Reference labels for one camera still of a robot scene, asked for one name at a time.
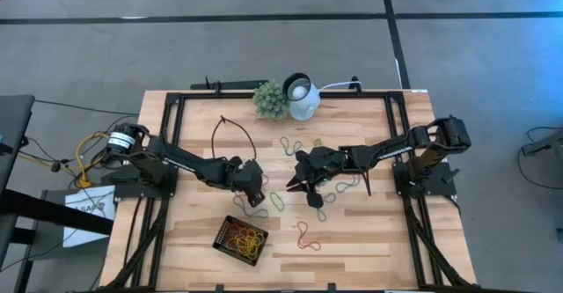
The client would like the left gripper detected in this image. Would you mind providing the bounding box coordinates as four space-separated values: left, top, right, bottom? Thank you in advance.
230 158 267 209

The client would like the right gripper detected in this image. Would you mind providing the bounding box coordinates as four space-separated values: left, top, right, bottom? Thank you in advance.
286 147 351 193

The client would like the long blue rubber band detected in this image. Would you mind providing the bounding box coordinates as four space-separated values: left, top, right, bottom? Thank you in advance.
232 194 270 220

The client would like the teal rubber band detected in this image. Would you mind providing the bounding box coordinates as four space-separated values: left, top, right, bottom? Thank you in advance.
316 192 337 223
335 174 361 194

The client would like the yellow rubber band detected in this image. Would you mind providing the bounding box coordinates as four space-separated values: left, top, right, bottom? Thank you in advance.
239 231 267 259
232 238 260 260

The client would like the black slotted plastic bin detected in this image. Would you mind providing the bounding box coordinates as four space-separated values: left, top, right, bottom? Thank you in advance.
212 215 270 267

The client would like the green rubber band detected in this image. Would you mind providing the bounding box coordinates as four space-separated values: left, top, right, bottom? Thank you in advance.
268 191 286 213

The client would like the white desk lamp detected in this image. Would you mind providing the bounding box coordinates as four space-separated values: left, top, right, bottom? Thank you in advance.
281 72 322 122

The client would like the green potted plant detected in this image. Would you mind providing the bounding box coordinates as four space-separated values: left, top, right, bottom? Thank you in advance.
252 79 291 121

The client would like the black mounting bar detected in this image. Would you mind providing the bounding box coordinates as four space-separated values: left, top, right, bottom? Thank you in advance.
190 76 269 92

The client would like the white paper sheet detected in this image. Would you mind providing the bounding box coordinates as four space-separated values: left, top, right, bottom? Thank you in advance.
62 185 117 249

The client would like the black desk beam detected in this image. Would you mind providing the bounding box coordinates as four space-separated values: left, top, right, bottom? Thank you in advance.
0 188 114 237

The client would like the grey equipment stand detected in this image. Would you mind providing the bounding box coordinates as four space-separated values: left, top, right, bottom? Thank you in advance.
522 129 563 157

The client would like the grey desk surface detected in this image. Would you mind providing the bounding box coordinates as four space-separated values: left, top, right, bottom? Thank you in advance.
0 93 36 188

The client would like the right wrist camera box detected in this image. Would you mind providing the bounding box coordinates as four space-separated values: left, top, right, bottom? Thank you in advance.
305 190 325 209

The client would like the braided right arm cable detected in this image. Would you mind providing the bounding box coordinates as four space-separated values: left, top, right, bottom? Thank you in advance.
354 151 373 197

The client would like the braided arm cable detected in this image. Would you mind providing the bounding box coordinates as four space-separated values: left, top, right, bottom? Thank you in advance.
354 151 373 197
210 115 259 162

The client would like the braided left arm cable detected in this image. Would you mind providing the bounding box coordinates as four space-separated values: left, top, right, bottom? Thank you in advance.
210 115 259 162

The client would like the white lamp cable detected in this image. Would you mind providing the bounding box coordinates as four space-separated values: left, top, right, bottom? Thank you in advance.
318 80 362 92

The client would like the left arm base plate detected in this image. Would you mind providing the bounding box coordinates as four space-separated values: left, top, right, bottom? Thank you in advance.
101 169 178 200

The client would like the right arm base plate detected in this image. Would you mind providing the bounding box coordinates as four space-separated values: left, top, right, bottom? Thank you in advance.
392 160 457 198

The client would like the yellow floor cable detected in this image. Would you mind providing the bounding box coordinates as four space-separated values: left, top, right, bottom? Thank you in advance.
75 132 109 189

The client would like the black floor cable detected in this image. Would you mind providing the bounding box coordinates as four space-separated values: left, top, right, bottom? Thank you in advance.
33 99 140 117

